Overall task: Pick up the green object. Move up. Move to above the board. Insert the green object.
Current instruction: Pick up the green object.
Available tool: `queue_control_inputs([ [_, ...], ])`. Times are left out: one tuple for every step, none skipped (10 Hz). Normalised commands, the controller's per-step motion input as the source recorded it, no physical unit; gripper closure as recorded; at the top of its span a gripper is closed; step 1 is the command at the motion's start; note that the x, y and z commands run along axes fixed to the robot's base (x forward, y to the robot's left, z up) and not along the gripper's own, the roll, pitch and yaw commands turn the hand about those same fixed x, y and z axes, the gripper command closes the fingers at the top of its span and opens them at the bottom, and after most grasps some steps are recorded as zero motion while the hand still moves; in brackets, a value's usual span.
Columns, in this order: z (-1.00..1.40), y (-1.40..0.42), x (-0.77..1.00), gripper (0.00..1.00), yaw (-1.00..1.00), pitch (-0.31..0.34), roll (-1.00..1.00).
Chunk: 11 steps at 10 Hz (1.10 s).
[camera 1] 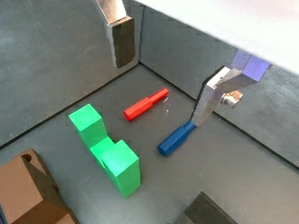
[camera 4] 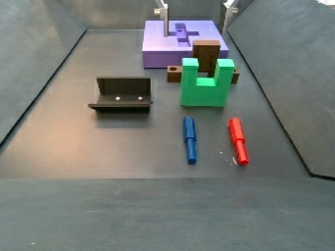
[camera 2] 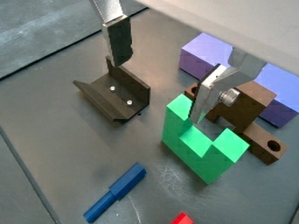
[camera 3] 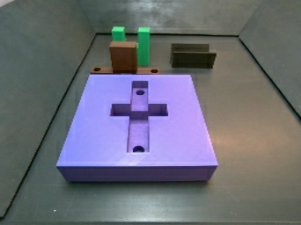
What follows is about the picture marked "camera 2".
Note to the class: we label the brown T-shaped block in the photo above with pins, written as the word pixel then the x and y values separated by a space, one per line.
pixel 241 114

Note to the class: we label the black angle bracket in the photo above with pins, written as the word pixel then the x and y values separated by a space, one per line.
pixel 120 94

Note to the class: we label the purple board with cross slot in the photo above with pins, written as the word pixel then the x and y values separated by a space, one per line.
pixel 206 51

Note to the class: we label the green U-shaped block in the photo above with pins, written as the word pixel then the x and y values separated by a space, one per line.
pixel 209 157

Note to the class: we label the blue peg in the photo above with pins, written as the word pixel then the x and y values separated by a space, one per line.
pixel 117 191

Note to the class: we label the red peg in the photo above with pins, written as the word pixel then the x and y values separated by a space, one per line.
pixel 182 219

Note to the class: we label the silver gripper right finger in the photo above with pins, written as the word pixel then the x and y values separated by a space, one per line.
pixel 217 88

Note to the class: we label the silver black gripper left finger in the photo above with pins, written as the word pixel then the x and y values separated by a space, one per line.
pixel 117 29

